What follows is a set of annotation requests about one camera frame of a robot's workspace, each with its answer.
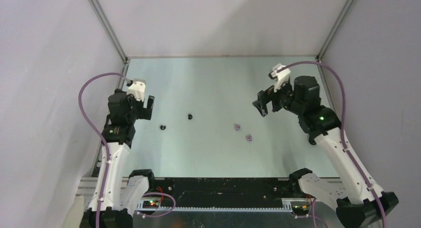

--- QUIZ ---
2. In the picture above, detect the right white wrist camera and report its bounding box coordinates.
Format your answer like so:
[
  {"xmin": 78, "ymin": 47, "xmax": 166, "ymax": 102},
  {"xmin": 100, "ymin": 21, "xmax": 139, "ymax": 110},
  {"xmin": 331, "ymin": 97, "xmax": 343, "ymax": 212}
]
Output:
[{"xmin": 268, "ymin": 63, "xmax": 291, "ymax": 92}]

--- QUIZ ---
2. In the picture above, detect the right controller board with leds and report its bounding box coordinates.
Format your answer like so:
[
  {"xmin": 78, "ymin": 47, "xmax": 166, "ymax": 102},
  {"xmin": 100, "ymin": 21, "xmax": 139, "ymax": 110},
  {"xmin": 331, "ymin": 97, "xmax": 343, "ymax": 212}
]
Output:
[{"xmin": 292, "ymin": 205, "xmax": 312, "ymax": 216}]

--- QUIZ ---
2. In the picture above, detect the grey slotted cable duct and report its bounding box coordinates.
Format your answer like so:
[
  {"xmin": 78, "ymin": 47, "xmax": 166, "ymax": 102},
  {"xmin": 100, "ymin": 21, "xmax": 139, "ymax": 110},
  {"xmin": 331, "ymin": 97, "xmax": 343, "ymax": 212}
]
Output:
[{"xmin": 135, "ymin": 202, "xmax": 292, "ymax": 212}]

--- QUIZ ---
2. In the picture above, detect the controller board with leds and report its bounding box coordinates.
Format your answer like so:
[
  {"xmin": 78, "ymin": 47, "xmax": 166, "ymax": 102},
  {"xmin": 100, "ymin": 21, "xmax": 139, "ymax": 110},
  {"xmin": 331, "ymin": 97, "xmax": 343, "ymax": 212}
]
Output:
[
  {"xmin": 292, "ymin": 205, "xmax": 312, "ymax": 216},
  {"xmin": 141, "ymin": 200, "xmax": 160, "ymax": 210}
]

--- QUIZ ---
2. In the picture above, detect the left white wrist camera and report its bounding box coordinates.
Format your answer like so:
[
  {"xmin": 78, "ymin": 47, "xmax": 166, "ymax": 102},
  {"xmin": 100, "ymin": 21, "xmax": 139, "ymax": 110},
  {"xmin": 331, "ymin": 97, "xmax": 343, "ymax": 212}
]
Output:
[{"xmin": 126, "ymin": 79, "xmax": 146, "ymax": 102}]

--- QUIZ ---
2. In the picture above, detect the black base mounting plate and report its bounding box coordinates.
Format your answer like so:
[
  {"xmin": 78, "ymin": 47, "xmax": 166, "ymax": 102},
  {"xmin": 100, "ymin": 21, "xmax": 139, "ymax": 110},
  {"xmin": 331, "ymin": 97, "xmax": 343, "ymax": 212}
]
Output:
[{"xmin": 148, "ymin": 177, "xmax": 310, "ymax": 208}]

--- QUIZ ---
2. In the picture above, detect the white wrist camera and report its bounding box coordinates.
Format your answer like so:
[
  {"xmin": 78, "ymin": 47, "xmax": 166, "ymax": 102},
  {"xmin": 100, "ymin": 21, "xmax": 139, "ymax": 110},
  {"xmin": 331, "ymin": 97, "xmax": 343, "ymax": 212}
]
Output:
[
  {"xmin": 126, "ymin": 79, "xmax": 146, "ymax": 102},
  {"xmin": 268, "ymin": 63, "xmax": 291, "ymax": 92}
]

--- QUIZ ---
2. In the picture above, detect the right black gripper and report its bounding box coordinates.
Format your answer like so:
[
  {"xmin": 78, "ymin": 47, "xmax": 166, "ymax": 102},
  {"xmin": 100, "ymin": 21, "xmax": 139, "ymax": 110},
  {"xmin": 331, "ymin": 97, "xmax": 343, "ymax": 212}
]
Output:
[{"xmin": 252, "ymin": 77, "xmax": 304, "ymax": 117}]

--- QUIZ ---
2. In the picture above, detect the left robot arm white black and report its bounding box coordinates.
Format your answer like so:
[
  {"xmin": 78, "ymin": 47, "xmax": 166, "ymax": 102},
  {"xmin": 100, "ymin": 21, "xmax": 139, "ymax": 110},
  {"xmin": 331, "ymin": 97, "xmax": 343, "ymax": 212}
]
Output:
[{"xmin": 85, "ymin": 89, "xmax": 157, "ymax": 228}]

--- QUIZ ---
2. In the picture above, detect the left controller board with leds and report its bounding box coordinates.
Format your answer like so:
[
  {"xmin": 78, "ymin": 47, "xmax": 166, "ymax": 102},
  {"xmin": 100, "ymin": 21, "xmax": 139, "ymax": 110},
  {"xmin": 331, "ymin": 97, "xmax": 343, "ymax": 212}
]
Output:
[{"xmin": 141, "ymin": 200, "xmax": 160, "ymax": 210}]

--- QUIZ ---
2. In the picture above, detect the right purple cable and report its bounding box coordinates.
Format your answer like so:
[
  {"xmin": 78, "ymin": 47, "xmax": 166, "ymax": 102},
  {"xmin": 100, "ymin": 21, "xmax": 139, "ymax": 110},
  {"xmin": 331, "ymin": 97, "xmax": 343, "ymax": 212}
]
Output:
[{"xmin": 280, "ymin": 61, "xmax": 387, "ymax": 228}]

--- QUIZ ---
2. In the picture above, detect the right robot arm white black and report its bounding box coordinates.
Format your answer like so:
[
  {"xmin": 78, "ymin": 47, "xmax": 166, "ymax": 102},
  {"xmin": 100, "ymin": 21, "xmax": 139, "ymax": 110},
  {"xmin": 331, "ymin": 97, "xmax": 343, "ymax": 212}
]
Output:
[{"xmin": 253, "ymin": 76, "xmax": 399, "ymax": 228}]

